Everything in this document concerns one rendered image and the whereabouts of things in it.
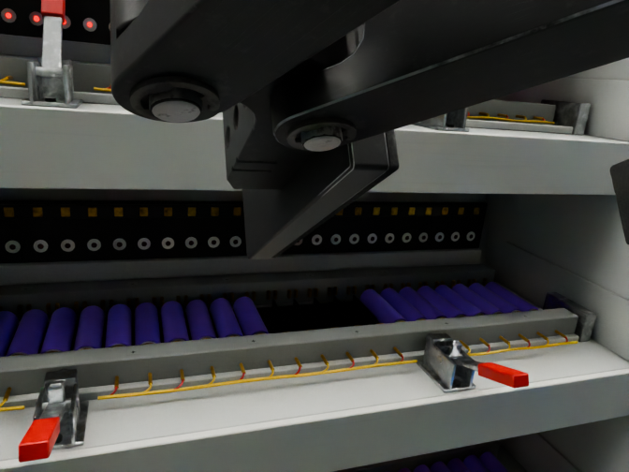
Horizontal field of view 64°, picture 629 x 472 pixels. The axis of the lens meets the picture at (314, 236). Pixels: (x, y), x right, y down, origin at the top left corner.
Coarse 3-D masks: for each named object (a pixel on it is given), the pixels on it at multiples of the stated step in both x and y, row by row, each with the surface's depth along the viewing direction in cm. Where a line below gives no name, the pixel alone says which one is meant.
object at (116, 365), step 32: (448, 320) 42; (480, 320) 43; (512, 320) 44; (544, 320) 44; (576, 320) 46; (64, 352) 33; (96, 352) 33; (128, 352) 33; (160, 352) 34; (192, 352) 34; (224, 352) 35; (256, 352) 36; (288, 352) 37; (320, 352) 38; (352, 352) 39; (384, 352) 40; (0, 384) 31; (32, 384) 31; (96, 384) 33; (224, 384) 34
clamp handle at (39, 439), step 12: (48, 396) 28; (60, 396) 28; (48, 408) 27; (60, 408) 27; (36, 420) 25; (48, 420) 25; (60, 420) 26; (36, 432) 23; (48, 432) 23; (24, 444) 22; (36, 444) 22; (48, 444) 22; (24, 456) 22; (36, 456) 22; (48, 456) 22
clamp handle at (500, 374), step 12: (456, 348) 37; (456, 360) 36; (468, 360) 36; (480, 372) 34; (492, 372) 33; (504, 372) 32; (516, 372) 32; (504, 384) 32; (516, 384) 31; (528, 384) 31
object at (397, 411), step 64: (320, 256) 50; (384, 256) 53; (448, 256) 56; (512, 256) 57; (256, 384) 35; (320, 384) 36; (384, 384) 37; (576, 384) 40; (0, 448) 28; (64, 448) 28; (128, 448) 29; (192, 448) 30; (256, 448) 31; (320, 448) 33; (384, 448) 35; (448, 448) 37
